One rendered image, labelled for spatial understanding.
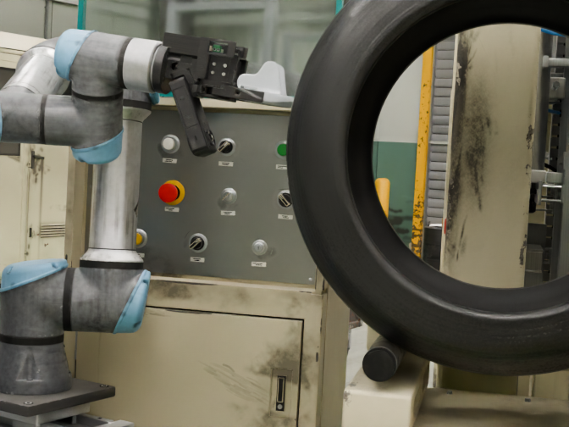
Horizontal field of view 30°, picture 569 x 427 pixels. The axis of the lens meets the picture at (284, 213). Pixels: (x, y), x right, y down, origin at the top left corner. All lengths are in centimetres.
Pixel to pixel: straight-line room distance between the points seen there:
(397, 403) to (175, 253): 93
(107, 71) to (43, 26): 1051
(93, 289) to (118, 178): 20
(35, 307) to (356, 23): 85
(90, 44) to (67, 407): 71
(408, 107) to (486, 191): 1001
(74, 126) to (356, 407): 58
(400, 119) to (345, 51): 1040
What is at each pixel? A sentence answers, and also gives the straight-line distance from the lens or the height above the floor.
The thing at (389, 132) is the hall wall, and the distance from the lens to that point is 1181.
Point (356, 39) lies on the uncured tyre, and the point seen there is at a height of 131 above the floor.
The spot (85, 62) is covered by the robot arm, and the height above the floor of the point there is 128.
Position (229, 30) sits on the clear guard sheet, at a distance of 217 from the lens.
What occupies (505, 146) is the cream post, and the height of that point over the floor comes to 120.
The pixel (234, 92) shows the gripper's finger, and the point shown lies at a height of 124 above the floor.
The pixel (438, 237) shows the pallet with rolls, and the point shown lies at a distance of 808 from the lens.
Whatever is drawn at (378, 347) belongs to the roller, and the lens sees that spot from 139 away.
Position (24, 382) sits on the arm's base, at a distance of 194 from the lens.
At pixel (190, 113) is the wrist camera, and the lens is 150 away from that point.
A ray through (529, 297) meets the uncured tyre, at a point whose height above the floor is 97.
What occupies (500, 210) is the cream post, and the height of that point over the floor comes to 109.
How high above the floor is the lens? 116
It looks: 3 degrees down
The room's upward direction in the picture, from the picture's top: 3 degrees clockwise
